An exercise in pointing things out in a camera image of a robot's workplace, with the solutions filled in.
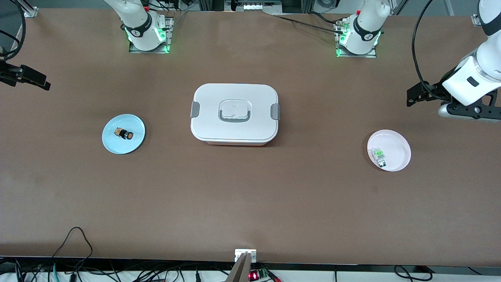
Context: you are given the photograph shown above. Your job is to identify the orange switch with black knob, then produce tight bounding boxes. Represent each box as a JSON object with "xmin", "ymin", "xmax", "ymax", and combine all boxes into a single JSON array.
[{"xmin": 114, "ymin": 126, "xmax": 134, "ymax": 141}]

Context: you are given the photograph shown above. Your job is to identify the white lidded box grey latches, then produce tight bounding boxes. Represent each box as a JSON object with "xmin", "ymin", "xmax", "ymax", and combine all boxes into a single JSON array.
[{"xmin": 190, "ymin": 83, "xmax": 281, "ymax": 146}]

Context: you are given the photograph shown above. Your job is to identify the pink round plate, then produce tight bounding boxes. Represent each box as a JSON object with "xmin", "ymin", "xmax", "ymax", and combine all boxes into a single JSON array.
[{"xmin": 367, "ymin": 129, "xmax": 412, "ymax": 172}]

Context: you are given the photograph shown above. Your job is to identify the light blue round plate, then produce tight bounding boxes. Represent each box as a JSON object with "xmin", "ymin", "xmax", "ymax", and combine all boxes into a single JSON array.
[{"xmin": 102, "ymin": 114, "xmax": 146, "ymax": 155}]

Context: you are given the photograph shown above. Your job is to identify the white device with lit ports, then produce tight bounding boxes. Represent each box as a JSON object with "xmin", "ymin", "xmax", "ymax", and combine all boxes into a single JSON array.
[{"xmin": 225, "ymin": 0, "xmax": 282, "ymax": 12}]

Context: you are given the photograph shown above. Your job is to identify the circuit board with red display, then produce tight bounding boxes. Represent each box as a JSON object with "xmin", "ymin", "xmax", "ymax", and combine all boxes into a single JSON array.
[{"xmin": 248, "ymin": 268, "xmax": 271, "ymax": 281}]

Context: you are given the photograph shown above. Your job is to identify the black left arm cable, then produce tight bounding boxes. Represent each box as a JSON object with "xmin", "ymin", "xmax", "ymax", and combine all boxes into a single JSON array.
[{"xmin": 412, "ymin": 0, "xmax": 440, "ymax": 98}]

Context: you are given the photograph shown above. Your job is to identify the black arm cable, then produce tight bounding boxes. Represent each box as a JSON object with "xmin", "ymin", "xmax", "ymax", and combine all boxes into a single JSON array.
[
  {"xmin": 412, "ymin": 0, "xmax": 440, "ymax": 98},
  {"xmin": 0, "ymin": 0, "xmax": 27, "ymax": 60}
]

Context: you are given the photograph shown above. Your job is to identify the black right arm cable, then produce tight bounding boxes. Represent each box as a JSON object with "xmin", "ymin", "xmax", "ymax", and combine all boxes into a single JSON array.
[{"xmin": 0, "ymin": 0, "xmax": 27, "ymax": 60}]

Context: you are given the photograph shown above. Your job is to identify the green switch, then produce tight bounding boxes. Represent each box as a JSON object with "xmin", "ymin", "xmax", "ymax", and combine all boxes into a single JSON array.
[{"xmin": 372, "ymin": 148, "xmax": 387, "ymax": 168}]

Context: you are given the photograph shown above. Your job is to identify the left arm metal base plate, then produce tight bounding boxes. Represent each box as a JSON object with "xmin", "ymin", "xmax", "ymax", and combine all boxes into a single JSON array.
[{"xmin": 335, "ymin": 18, "xmax": 377, "ymax": 59}]

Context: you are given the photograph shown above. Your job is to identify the black cable across table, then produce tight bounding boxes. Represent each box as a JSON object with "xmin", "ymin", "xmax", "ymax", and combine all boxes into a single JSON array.
[{"xmin": 272, "ymin": 12, "xmax": 346, "ymax": 34}]

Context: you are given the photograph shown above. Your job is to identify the black looped cable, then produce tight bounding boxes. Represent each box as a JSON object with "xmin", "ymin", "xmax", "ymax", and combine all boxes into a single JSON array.
[{"xmin": 52, "ymin": 227, "xmax": 94, "ymax": 271}]

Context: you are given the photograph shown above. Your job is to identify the black coiled floor cable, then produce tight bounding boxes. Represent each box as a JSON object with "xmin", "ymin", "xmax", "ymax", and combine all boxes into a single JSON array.
[{"xmin": 393, "ymin": 265, "xmax": 433, "ymax": 282}]

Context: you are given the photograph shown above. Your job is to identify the white metal edge bracket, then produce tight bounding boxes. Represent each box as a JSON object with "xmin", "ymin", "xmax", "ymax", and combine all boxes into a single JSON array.
[{"xmin": 235, "ymin": 249, "xmax": 257, "ymax": 263}]

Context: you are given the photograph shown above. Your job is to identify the grey metal wedge mount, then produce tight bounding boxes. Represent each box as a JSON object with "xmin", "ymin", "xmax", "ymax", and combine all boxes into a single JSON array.
[{"xmin": 226, "ymin": 253, "xmax": 253, "ymax": 282}]

